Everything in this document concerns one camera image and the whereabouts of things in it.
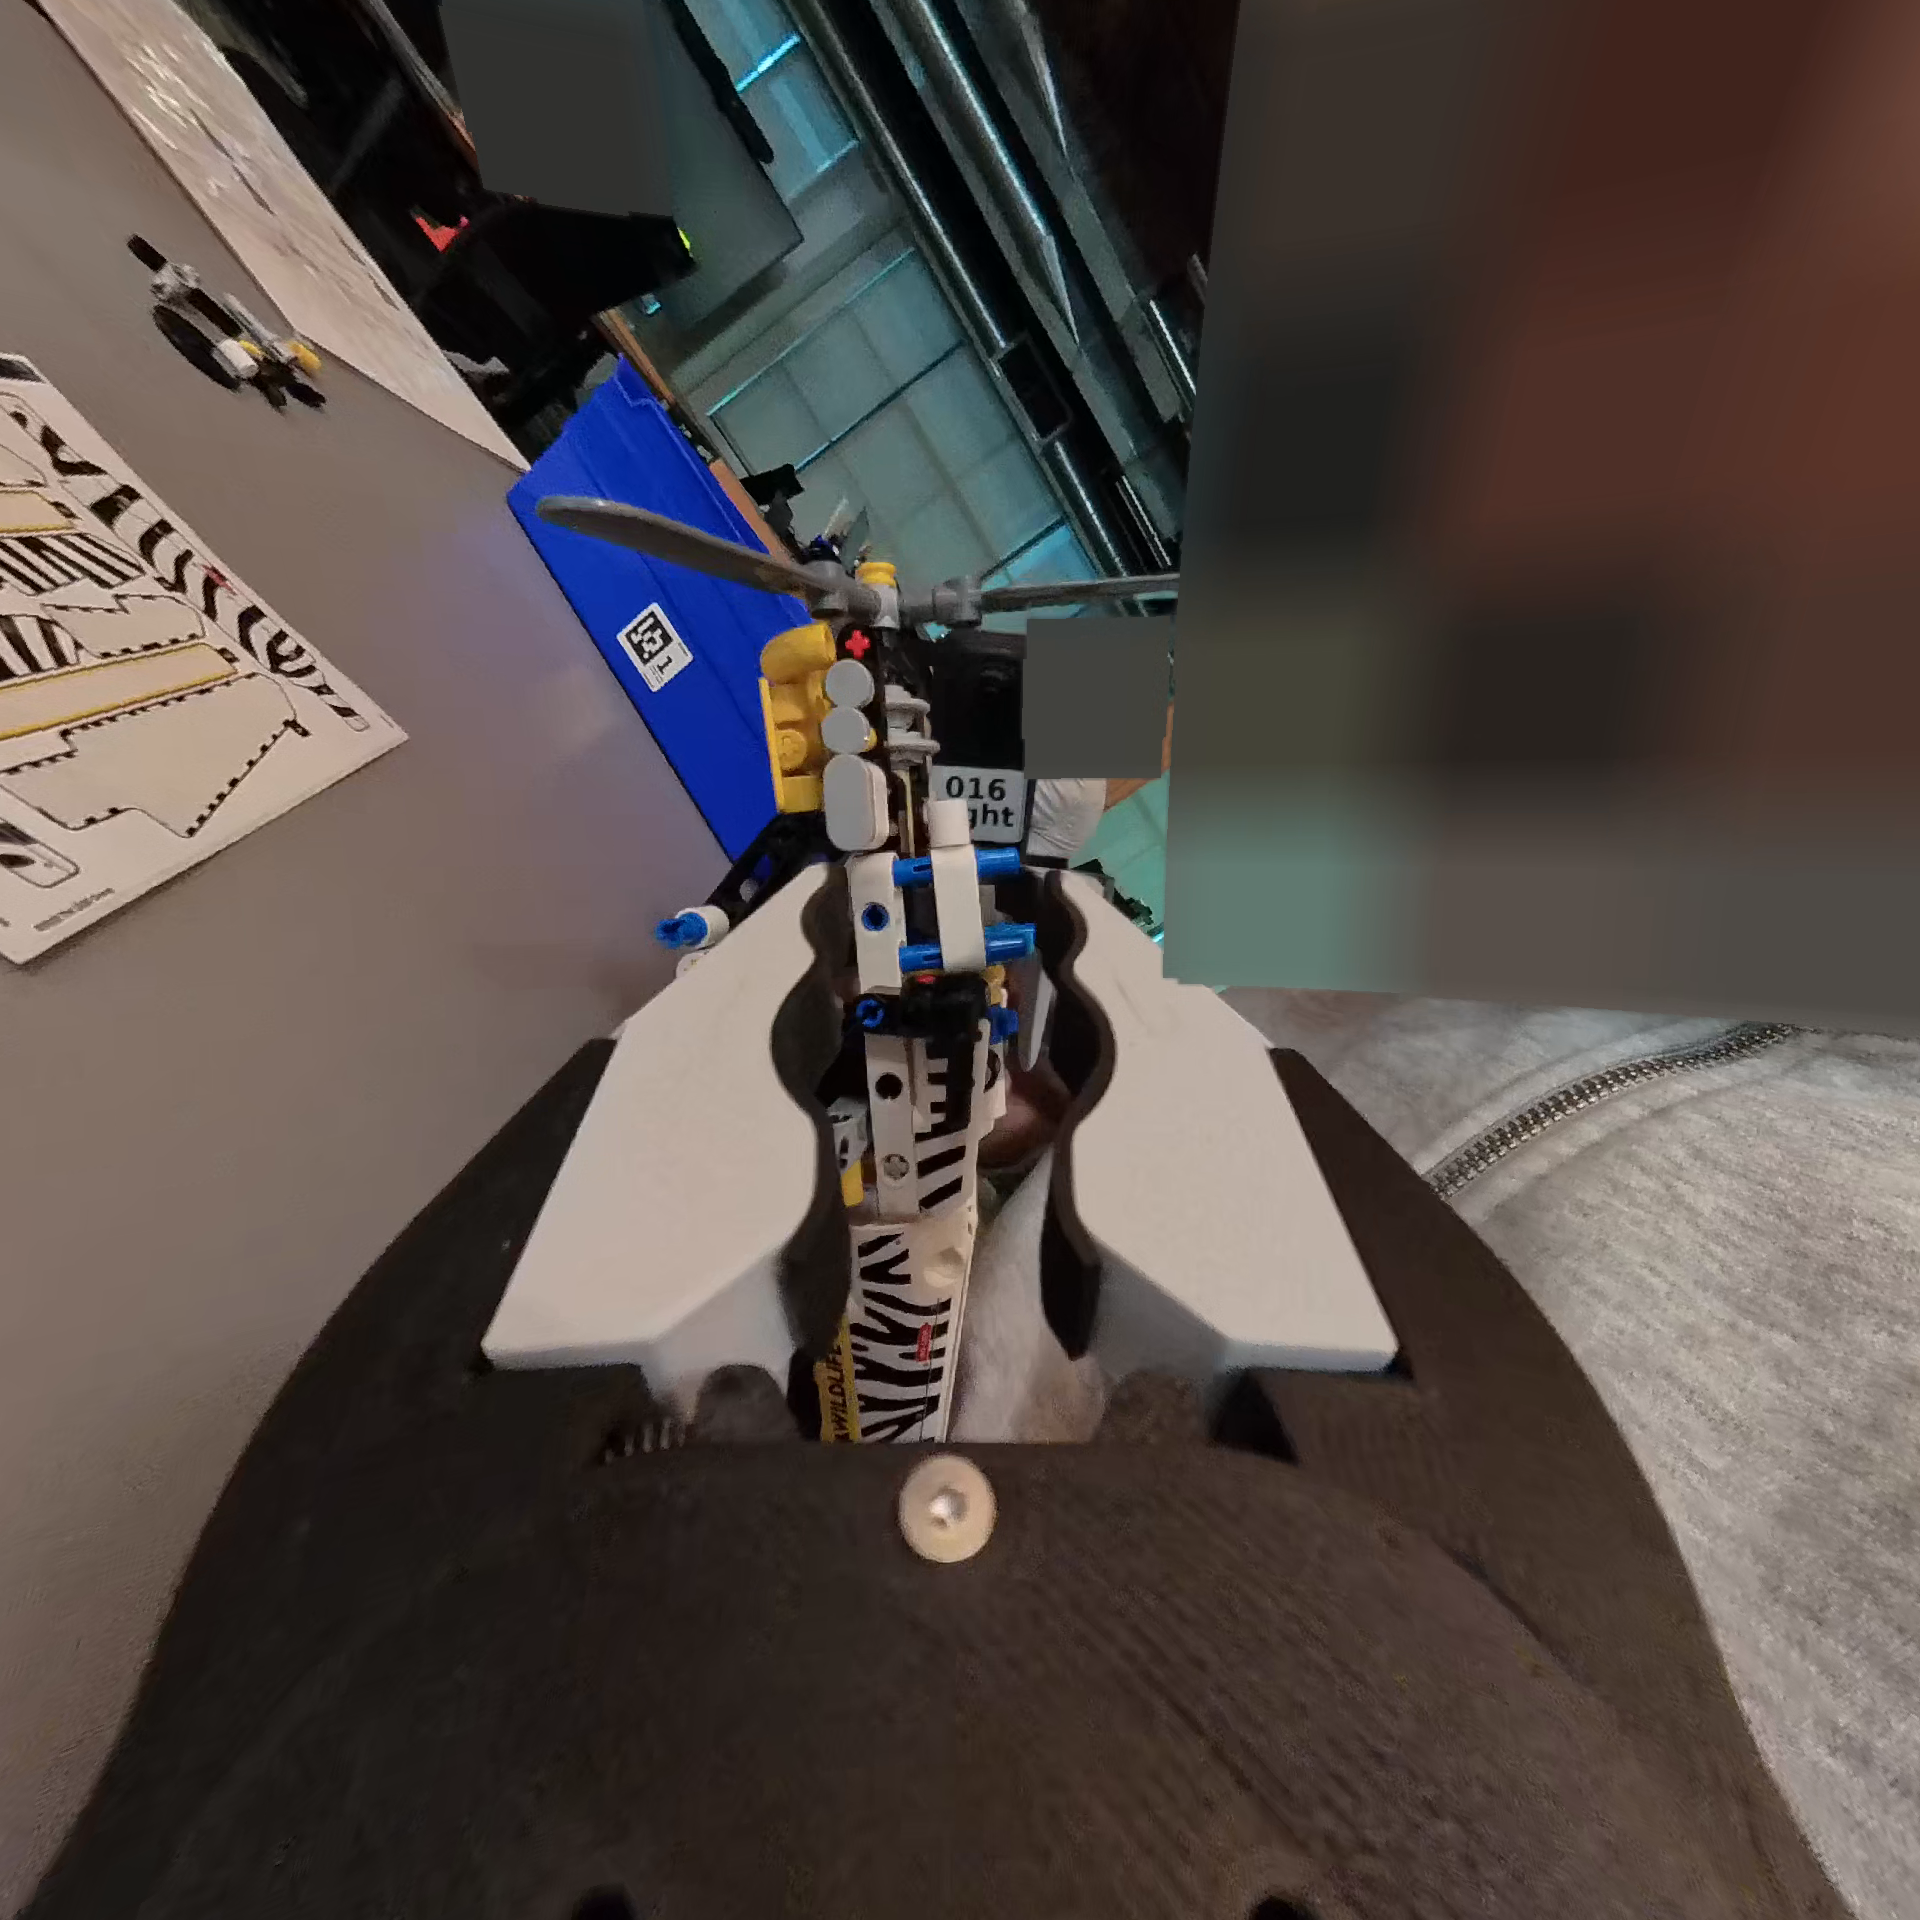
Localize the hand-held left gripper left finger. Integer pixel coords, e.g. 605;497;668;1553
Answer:
482;866;851;1386

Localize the blue plastic bin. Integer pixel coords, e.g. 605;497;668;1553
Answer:
507;359;844;869

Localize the white black lego piece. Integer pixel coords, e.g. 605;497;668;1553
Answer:
128;235;257;384

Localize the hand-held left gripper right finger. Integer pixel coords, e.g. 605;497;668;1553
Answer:
1037;869;1410;1379

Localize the zebra sticker sheet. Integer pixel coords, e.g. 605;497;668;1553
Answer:
0;352;414;966

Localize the zebra striped lego helicopter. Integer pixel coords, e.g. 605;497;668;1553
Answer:
536;497;1182;1451

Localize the grey zip hoodie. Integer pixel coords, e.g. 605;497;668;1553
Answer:
957;981;1920;1920

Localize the lego instruction booklet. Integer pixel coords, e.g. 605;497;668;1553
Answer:
31;0;529;472

